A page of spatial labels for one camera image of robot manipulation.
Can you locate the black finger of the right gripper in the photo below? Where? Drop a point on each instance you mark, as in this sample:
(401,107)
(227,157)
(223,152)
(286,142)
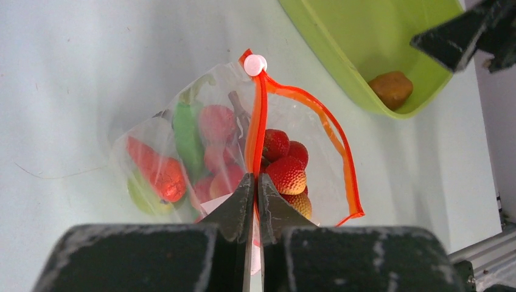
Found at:
(453,43)

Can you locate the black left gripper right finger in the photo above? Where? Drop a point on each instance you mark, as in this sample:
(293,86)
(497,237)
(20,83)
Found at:
(297,255)

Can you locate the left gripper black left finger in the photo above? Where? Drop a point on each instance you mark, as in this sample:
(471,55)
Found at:
(211,255)

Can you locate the brown kiwi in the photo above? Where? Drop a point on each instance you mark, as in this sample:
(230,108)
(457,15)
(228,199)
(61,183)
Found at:
(392,88)

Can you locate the green pear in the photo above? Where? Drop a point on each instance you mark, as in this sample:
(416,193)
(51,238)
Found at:
(144,196)

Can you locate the clear zip bag orange zipper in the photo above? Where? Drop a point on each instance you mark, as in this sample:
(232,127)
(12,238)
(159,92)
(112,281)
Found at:
(331,177)

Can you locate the green cucumber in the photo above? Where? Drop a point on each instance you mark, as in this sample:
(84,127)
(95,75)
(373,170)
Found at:
(185,128)

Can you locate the green plastic bin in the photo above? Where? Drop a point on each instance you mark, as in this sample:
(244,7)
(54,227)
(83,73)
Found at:
(358,40)

